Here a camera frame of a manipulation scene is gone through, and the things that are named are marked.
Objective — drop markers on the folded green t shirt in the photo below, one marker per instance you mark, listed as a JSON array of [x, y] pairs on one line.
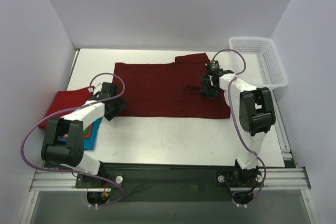
[[87, 132]]

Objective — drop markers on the aluminium rail frame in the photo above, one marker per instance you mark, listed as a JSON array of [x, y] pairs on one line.
[[290, 177]]

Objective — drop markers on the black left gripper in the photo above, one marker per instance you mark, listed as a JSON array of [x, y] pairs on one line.
[[116, 107]]

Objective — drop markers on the folded orange t shirt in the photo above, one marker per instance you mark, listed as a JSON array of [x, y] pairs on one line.
[[66, 135]]

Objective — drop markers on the folded blue t shirt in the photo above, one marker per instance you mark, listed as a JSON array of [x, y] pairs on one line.
[[89, 143]]

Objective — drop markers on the white plastic basket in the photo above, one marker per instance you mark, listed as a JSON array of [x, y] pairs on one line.
[[264, 67]]

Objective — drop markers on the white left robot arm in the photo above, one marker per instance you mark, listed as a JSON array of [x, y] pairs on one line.
[[69, 152]]

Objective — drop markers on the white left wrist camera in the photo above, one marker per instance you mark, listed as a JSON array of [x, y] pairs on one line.
[[95, 89]]

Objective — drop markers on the dark red t shirt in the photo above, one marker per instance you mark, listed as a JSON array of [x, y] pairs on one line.
[[169, 90]]

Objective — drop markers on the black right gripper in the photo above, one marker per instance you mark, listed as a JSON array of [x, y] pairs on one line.
[[208, 87]]

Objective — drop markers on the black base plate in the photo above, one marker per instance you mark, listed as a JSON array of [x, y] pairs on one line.
[[172, 183]]

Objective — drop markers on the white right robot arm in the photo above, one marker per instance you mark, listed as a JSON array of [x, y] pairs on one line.
[[252, 112]]

